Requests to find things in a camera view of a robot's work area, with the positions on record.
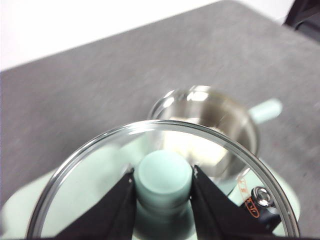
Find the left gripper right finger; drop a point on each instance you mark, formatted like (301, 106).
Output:
(220, 220)

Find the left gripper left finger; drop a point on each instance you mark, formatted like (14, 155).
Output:
(107, 217)

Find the glass lid with green knob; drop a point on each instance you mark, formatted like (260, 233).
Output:
(162, 172)

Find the chrome control knob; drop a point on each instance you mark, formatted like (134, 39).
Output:
(262, 196)

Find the black control panel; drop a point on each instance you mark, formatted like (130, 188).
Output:
(268, 218)

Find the mint green breakfast machine base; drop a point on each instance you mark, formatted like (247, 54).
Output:
(290, 192)

